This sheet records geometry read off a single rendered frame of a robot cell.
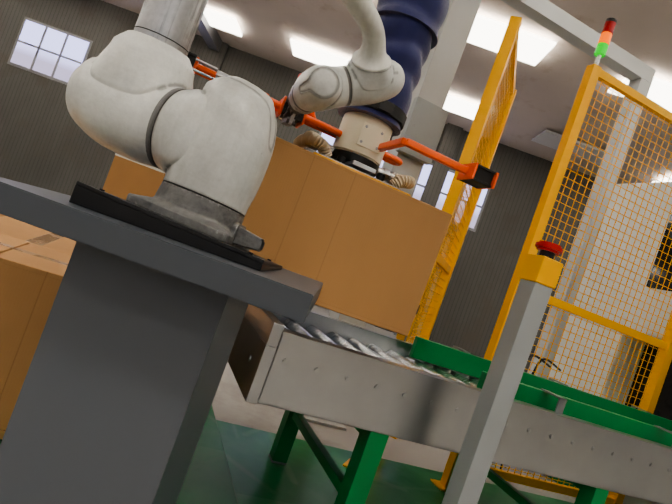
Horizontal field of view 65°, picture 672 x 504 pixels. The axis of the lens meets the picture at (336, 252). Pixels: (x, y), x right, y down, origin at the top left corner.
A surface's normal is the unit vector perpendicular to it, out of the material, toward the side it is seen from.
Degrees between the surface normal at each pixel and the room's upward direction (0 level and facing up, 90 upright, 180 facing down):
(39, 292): 90
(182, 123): 86
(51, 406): 90
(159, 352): 90
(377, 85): 121
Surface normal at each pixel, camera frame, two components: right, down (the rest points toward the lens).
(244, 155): 0.58, 0.16
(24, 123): 0.00, -0.03
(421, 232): 0.30, 0.08
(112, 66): -0.27, -0.12
